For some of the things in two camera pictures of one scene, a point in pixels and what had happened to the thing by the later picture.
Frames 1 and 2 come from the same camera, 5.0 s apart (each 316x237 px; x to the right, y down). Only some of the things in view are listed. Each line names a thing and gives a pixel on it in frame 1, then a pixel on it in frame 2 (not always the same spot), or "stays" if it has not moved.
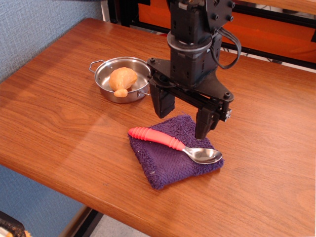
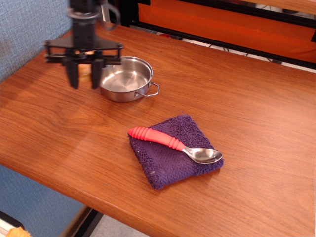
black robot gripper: [192, 77] → [84, 48]
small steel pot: [122, 79] stays
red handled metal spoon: [202, 155] stays
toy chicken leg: [120, 79] → [84, 70]
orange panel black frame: [286, 28] stays
